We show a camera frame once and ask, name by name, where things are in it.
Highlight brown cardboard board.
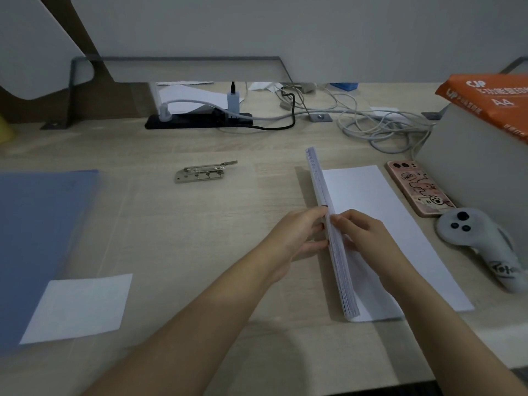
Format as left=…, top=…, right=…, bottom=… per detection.
left=0, top=0, right=160, bottom=124

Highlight large white board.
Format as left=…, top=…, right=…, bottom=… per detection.
left=68, top=0, right=528, bottom=85

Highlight white charger adapter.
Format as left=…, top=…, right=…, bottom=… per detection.
left=227, top=82, right=240, bottom=118

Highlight blue folder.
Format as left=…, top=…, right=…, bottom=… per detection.
left=0, top=169, right=100, bottom=355

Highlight person's right hand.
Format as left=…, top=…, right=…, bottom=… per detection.
left=329, top=208, right=413, bottom=289

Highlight metal clip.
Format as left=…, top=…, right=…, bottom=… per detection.
left=174, top=159, right=239, bottom=184

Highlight tangle of white cables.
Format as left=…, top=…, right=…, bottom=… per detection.
left=247, top=84, right=438, bottom=155

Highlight stack of white paper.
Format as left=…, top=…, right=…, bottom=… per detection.
left=321, top=164, right=475, bottom=323

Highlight grey box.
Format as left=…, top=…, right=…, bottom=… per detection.
left=414, top=103, right=528, bottom=268

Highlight transparent folder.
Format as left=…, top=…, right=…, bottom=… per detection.
left=0, top=160, right=256, bottom=359

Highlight person's right forearm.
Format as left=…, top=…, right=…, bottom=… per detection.
left=381, top=267, right=528, bottom=396

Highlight person's left forearm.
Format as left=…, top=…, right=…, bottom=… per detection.
left=82, top=259, right=281, bottom=396

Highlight orange paper package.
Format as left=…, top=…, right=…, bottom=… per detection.
left=435, top=73, right=528, bottom=145

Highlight grey controller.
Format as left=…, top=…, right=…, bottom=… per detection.
left=434, top=207, right=528, bottom=294

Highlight phone with pink case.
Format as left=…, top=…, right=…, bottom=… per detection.
left=386, top=160, right=457, bottom=218

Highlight person's left hand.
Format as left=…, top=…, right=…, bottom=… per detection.
left=257, top=206, right=331, bottom=285

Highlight white rounded board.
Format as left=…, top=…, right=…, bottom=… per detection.
left=0, top=0, right=96, bottom=100

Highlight loose white papers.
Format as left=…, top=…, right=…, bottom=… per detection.
left=155, top=81, right=285, bottom=110

